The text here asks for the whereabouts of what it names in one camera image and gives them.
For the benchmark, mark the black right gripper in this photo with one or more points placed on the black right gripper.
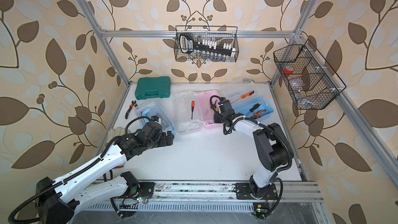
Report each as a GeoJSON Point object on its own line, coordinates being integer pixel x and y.
{"type": "Point", "coordinates": [216, 117]}

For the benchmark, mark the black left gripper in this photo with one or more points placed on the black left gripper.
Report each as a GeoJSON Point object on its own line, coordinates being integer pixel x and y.
{"type": "Point", "coordinates": [164, 143]}

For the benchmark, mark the pink toolbox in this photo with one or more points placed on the pink toolbox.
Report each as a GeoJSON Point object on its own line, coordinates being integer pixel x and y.
{"type": "Point", "coordinates": [203, 116]}

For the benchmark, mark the light blue toolbox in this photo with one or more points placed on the light blue toolbox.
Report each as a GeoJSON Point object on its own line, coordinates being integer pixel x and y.
{"type": "Point", "coordinates": [233, 90]}

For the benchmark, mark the blue clear-lid toolbox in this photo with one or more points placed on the blue clear-lid toolbox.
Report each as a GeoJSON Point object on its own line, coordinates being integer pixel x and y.
{"type": "Point", "coordinates": [152, 108]}

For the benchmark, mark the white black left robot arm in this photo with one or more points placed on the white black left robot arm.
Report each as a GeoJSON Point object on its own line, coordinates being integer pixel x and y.
{"type": "Point", "coordinates": [57, 201]}

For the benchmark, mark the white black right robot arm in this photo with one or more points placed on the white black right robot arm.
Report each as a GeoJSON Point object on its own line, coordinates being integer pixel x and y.
{"type": "Point", "coordinates": [273, 149]}

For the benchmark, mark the black yellow long screwdriver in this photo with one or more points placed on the black yellow long screwdriver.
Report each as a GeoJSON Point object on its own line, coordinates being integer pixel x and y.
{"type": "Point", "coordinates": [256, 106]}

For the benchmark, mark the orange black needle-nose pliers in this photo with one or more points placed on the orange black needle-nose pliers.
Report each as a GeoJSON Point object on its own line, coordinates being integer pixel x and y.
{"type": "Point", "coordinates": [259, 114]}

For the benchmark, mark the small red screwdriver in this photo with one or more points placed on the small red screwdriver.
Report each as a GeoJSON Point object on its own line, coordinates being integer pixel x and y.
{"type": "Point", "coordinates": [192, 108]}

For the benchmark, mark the orange black cutting pliers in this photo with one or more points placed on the orange black cutting pliers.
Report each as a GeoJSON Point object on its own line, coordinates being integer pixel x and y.
{"type": "Point", "coordinates": [132, 105]}

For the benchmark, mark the green plastic tool case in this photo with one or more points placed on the green plastic tool case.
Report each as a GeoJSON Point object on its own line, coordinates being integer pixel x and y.
{"type": "Point", "coordinates": [153, 88]}

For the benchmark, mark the red tape roll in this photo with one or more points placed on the red tape roll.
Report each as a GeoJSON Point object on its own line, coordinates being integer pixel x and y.
{"type": "Point", "coordinates": [288, 70]}

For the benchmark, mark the black socket wrench set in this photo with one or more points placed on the black socket wrench set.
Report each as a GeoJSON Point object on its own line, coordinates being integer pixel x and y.
{"type": "Point", "coordinates": [189, 44]}

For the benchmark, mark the orange handled flat screwdriver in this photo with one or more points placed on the orange handled flat screwdriver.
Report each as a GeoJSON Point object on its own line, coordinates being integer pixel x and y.
{"type": "Point", "coordinates": [245, 95]}

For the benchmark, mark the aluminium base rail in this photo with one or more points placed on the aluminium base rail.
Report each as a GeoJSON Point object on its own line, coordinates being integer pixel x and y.
{"type": "Point", "coordinates": [215, 196]}

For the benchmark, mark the black wire basket centre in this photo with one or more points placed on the black wire basket centre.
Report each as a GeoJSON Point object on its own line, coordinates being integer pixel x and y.
{"type": "Point", "coordinates": [223, 34]}

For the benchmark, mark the black wire basket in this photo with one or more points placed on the black wire basket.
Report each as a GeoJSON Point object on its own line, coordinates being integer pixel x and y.
{"type": "Point", "coordinates": [223, 34]}
{"type": "Point", "coordinates": [315, 82]}

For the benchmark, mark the black wire basket right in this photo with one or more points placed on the black wire basket right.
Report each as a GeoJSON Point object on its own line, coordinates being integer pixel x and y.
{"type": "Point", "coordinates": [315, 82]}

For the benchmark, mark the aluminium frame post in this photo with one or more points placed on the aluminium frame post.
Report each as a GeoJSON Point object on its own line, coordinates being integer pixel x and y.
{"type": "Point", "coordinates": [94, 25]}

